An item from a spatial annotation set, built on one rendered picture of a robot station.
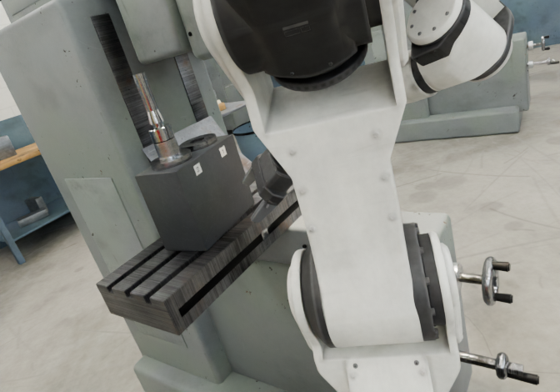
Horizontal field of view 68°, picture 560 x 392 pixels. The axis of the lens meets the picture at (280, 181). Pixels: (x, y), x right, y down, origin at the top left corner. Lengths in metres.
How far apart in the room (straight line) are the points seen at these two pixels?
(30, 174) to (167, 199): 4.46
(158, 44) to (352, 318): 0.90
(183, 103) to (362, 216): 1.09
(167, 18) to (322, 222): 0.80
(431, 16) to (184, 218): 0.59
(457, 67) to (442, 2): 0.08
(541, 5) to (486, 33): 6.84
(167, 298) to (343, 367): 0.36
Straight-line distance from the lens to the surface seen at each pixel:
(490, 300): 1.11
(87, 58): 1.29
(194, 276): 0.84
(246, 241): 0.94
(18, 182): 5.27
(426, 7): 0.59
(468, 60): 0.60
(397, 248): 0.47
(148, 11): 1.19
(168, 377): 1.87
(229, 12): 0.37
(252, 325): 1.44
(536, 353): 1.90
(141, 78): 0.89
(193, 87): 1.50
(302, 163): 0.44
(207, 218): 0.90
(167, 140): 0.89
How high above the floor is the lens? 1.35
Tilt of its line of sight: 20 degrees down
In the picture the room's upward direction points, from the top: 16 degrees counter-clockwise
